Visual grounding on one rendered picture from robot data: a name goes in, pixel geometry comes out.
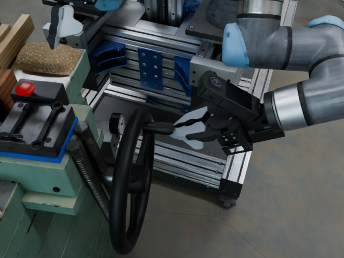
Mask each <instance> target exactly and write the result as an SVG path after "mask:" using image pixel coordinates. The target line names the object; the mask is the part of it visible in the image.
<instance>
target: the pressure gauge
mask: <svg viewBox="0 0 344 258"><path fill-rule="evenodd" d="M122 121H123V123H122ZM121 124H123V125H121ZM124 125H125V116H124V113H112V115H111V117H110V122H109V130H110V133H111V134H113V135H114V136H115V135H122V133H123V130H124Z"/></svg>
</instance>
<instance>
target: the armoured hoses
mask: <svg viewBox="0 0 344 258"><path fill-rule="evenodd" d="M74 131H75V133H76V134H77V135H78V136H79V137H80V139H81V141H82V143H83V145H84V147H85V150H86V151H87V153H88V156H89V158H90V160H91V162H92V164H93V166H94V167H95V170H96V171H97V172H98V173H99V174H103V173H105V172H106V171H107V170H108V165H107V164H106V161H105V159H104V157H103V155H102V153H101V151H100V149H99V147H98V144H97V142H96V140H95V138H94V136H93V134H92V132H91V129H90V127H89V125H88V123H87V122H85V121H79V122H77V123H76V124H75V125H74ZM65 148H66V152H67V153H68V154H70V155H71V157H72V159H73V161H74V163H75V164H76V166H77V168H78V170H79V172H80V174H81V176H82V178H83V180H84V182H85V184H86V185H87V187H88V189H89V190H90V192H91V194H92V196H93V197H94V199H95V201H96V203H97V204H98V206H99V208H100V209H101V211H102V213H103V214H104V217H105V218H106V220H107V221H108V223H109V208H110V201H109V199H108V197H107V195H106V193H105V191H104V189H103V187H102V185H101V183H100V181H99V179H98V177H97V175H96V173H95V171H94V169H93V167H92V165H91V163H90V161H89V159H88V157H87V155H86V154H85V152H84V148H83V146H82V144H81V142H79V141H78V140H75V139H73V140H71V141H69V142H68V143H66V146H65ZM104 186H105V188H106V190H107V192H108V194H109V196H110V194H111V186H112V185H108V184H104Z"/></svg>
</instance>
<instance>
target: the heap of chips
mask: <svg viewBox="0 0 344 258"><path fill-rule="evenodd" d="M81 53H82V50H74V49H73V48H72V47H70V46H68V45H63V44H58V46H57V47H56V49H55V50H51V48H50V46H49V43H48V42H42V41H34V42H30V43H27V44H25V45H24V46H23V47H22V49H21V50H20V52H19V53H18V55H17V57H16V61H15V63H14V64H13V65H12V67H11V68H10V69H11V70H21V71H30V72H40V73H50V74H59V75H69V76H70V74H71V72H72V70H73V68H74V66H75V65H76V63H77V61H78V59H79V57H80V55H81Z"/></svg>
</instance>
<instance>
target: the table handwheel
mask: <svg viewBox="0 0 344 258"><path fill-rule="evenodd" d="M153 121H154V120H153V116H152V114H151V112H150V111H149V110H148V109H146V108H143V107H142V108H138V109H136V110H135V111H134V112H133V113H132V114H131V116H130V118H129V120H128V122H127V124H126V126H125V129H124V131H123V134H122V137H121V140H120V144H119V148H118V152H117V156H116V161H115V166H114V167H109V166H108V169H107V171H106V172H105V173H103V174H99V173H98V172H97V171H96V170H95V167H94V168H93V169H94V171H95V173H96V175H97V177H98V179H99V181H100V183H101V184H108V185H112V186H111V194H110V208H109V229H110V239H111V243H112V246H113V248H114V250H115V251H116V252H117V253H118V254H120V255H125V254H128V253H130V252H131V251H132V249H133V248H134V246H135V244H136V242H137V240H138V237H139V234H140V231H141V228H142V225H143V221H144V217H145V213H146V208H147V203H148V198H149V192H150V188H151V181H152V174H153V164H154V151H155V133H152V132H148V131H144V130H143V124H144V122H153ZM141 128H142V135H143V138H142V142H141V146H140V150H139V154H138V157H137V160H136V164H132V163H133V158H134V153H135V149H136V145H137V141H138V137H139V134H140V131H141ZM127 194H131V213H130V225H129V227H128V230H127V232H126V205H127Z"/></svg>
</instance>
